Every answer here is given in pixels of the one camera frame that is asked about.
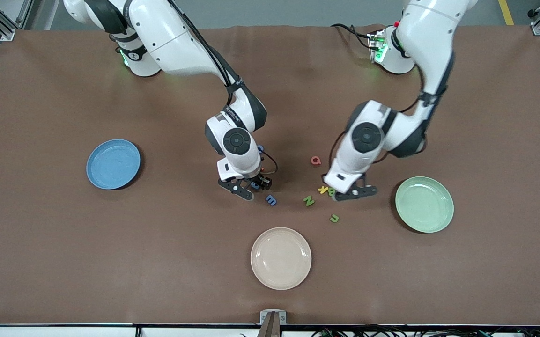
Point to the blue round plate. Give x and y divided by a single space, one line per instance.
113 164

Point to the green foam letter u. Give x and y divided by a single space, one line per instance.
334 218

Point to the green round plate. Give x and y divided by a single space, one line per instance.
424 204

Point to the white table edge rail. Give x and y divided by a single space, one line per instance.
63 332

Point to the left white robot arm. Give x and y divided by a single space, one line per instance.
433 37

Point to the green foam letter N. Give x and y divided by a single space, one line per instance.
308 201

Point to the blue foam letter m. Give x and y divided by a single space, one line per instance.
270 200

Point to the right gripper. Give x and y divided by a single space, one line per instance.
263 180

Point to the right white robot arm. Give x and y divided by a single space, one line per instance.
181 47

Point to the brown table mat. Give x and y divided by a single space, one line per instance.
63 262

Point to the yellow floor tape strip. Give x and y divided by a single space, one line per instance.
507 14

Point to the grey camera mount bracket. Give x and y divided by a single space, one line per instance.
273 323

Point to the red foam letter Q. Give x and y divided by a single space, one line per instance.
315 160

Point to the beige round plate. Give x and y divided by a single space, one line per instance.
281 258

